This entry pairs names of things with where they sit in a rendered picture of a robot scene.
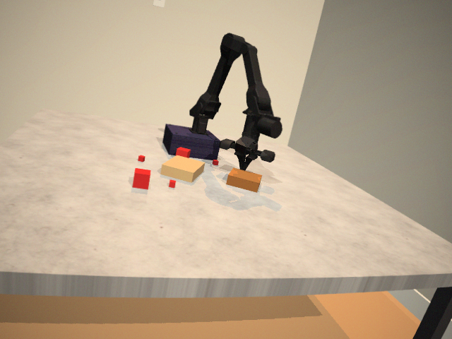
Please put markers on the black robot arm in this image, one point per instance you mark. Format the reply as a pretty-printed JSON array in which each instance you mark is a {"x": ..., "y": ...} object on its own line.
[{"x": 260, "y": 117}]

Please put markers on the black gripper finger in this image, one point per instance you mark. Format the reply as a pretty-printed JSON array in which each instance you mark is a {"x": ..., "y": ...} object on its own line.
[
  {"x": 247, "y": 162},
  {"x": 241, "y": 159}
]

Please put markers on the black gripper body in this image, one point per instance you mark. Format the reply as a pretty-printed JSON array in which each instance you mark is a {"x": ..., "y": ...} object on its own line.
[{"x": 265, "y": 155}]

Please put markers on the orange square block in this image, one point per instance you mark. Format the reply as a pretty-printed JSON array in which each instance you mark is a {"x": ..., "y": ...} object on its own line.
[{"x": 244, "y": 180}]

